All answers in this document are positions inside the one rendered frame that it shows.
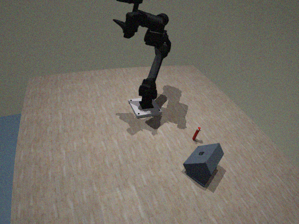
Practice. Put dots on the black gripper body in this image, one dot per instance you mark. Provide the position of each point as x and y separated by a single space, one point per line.
129 34

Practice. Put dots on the blue-grey sloped panel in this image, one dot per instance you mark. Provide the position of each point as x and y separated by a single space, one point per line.
202 162

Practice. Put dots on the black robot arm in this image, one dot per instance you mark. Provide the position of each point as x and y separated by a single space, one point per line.
156 37

